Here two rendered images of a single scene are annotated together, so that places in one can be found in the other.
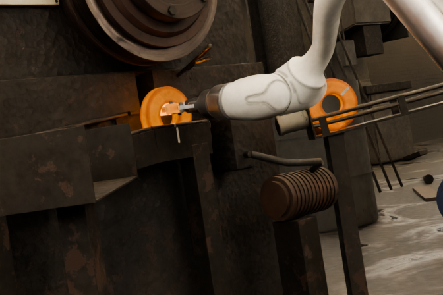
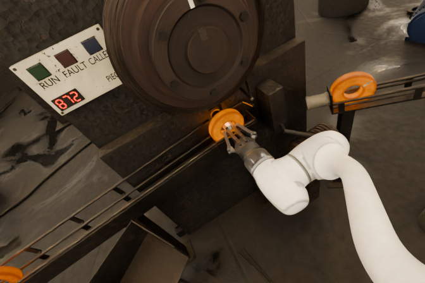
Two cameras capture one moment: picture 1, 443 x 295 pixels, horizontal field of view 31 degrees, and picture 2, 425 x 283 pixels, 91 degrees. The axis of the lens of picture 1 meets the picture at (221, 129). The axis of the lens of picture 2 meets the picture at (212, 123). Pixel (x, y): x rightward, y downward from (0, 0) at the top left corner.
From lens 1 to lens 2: 172 cm
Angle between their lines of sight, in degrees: 52
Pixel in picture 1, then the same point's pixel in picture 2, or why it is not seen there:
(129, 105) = (203, 119)
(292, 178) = not seen: hidden behind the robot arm
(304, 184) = not seen: hidden behind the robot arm
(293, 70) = (316, 169)
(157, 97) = (217, 124)
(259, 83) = (280, 201)
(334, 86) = (359, 81)
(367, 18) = not seen: outside the picture
